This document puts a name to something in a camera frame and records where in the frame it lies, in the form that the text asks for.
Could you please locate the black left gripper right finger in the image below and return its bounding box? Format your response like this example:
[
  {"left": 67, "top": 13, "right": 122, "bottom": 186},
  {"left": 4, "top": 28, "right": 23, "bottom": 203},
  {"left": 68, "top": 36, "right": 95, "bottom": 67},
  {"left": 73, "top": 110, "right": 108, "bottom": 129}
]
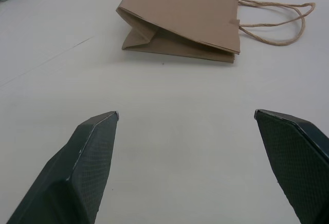
[{"left": 253, "top": 109, "right": 329, "bottom": 224}]

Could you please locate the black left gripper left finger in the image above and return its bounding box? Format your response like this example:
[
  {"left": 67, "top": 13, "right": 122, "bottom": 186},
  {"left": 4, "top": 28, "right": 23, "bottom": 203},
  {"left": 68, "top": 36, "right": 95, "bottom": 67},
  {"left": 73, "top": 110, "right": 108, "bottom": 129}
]
[{"left": 5, "top": 110, "right": 120, "bottom": 224}]

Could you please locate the brown paper bag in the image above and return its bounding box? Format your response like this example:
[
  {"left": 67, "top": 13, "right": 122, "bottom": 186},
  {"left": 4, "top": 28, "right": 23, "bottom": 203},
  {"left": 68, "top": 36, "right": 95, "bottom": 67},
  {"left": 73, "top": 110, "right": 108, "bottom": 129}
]
[{"left": 116, "top": 0, "right": 316, "bottom": 65}]

